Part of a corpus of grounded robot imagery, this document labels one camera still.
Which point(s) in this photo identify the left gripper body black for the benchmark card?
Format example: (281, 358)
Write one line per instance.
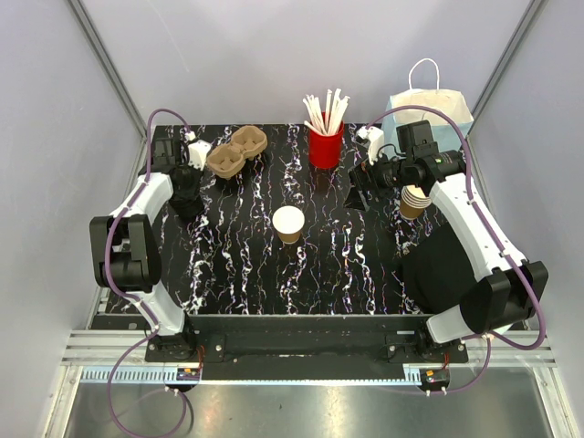
(192, 177)

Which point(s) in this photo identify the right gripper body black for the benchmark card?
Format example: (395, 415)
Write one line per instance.
(383, 175)

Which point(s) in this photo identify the single paper cup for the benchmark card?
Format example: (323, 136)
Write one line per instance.
(288, 221)

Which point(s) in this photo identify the light blue paper bag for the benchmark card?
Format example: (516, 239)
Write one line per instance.
(449, 102)

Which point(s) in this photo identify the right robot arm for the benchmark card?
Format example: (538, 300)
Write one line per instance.
(507, 286)

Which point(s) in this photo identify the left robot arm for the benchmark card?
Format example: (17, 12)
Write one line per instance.
(125, 256)

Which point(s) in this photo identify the stack of black lids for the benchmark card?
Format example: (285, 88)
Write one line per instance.
(187, 209)

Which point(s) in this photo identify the stack of paper cups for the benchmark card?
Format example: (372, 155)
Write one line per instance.
(413, 202)

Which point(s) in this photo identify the red straw cup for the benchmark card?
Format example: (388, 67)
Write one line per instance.
(324, 151)

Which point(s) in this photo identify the stack of cardboard cup carriers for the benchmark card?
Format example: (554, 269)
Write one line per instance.
(227, 160)

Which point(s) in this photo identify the white wrapped straws bundle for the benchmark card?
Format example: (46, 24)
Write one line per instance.
(325, 119)

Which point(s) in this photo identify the black cloth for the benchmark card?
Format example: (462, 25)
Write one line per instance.
(437, 272)

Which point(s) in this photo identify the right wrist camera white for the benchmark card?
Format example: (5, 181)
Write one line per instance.
(373, 138)

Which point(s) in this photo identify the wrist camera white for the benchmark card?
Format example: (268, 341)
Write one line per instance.
(373, 138)
(197, 151)

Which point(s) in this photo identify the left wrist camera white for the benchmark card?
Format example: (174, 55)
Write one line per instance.
(197, 151)

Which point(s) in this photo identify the aluminium frame post left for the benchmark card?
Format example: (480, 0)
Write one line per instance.
(91, 33)

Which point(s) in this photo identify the aluminium frame post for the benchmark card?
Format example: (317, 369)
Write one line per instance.
(525, 24)
(91, 33)

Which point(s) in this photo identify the aluminium frame post right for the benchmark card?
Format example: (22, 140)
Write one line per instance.
(525, 24)

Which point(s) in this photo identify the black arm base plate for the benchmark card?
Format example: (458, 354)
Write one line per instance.
(304, 349)

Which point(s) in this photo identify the aluminium rail front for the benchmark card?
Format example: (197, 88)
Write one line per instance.
(110, 355)

